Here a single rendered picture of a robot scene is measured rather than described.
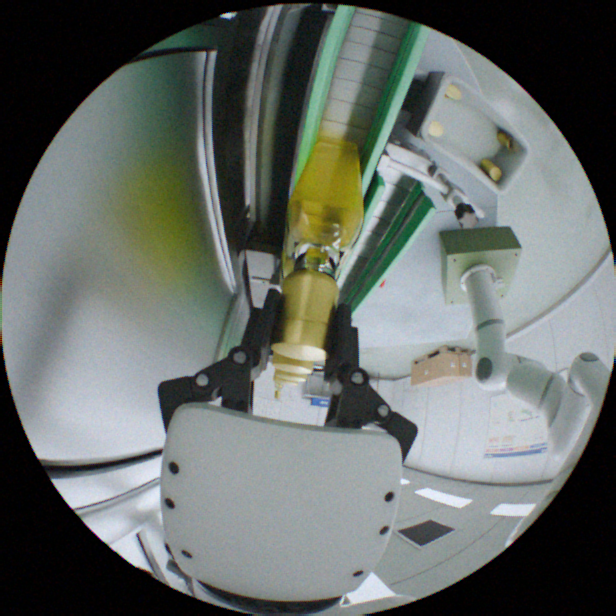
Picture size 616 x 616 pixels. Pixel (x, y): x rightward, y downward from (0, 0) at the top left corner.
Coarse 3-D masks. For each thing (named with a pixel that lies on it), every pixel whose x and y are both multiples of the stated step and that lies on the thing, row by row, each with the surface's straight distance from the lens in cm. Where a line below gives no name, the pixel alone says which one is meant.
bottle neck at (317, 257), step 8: (304, 248) 14; (312, 248) 14; (320, 248) 14; (328, 248) 14; (296, 256) 14; (304, 256) 14; (312, 256) 13; (320, 256) 13; (328, 256) 14; (336, 256) 15; (296, 264) 14; (304, 264) 13; (312, 264) 13; (320, 264) 13; (328, 264) 13; (336, 264) 15; (328, 272) 13
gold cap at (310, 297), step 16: (304, 272) 12; (320, 272) 12; (288, 288) 12; (304, 288) 12; (320, 288) 12; (336, 288) 13; (288, 304) 11; (304, 304) 11; (320, 304) 11; (288, 320) 11; (304, 320) 11; (320, 320) 11; (272, 336) 12; (288, 336) 11; (304, 336) 10; (320, 336) 11; (288, 352) 12; (304, 352) 12; (320, 352) 11
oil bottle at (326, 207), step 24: (336, 144) 29; (312, 168) 20; (336, 168) 21; (312, 192) 16; (336, 192) 17; (360, 192) 18; (288, 216) 15; (312, 216) 14; (336, 216) 15; (360, 216) 15; (288, 240) 15; (312, 240) 14; (336, 240) 14
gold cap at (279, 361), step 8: (272, 360) 17; (280, 360) 16; (288, 360) 16; (296, 360) 16; (304, 360) 16; (280, 368) 18; (288, 368) 17; (296, 368) 17; (304, 368) 16; (312, 368) 17
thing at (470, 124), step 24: (480, 96) 42; (432, 120) 38; (456, 120) 47; (480, 120) 50; (504, 120) 45; (432, 144) 38; (456, 144) 48; (480, 144) 50; (528, 144) 49; (480, 168) 52; (504, 168) 51; (504, 192) 49
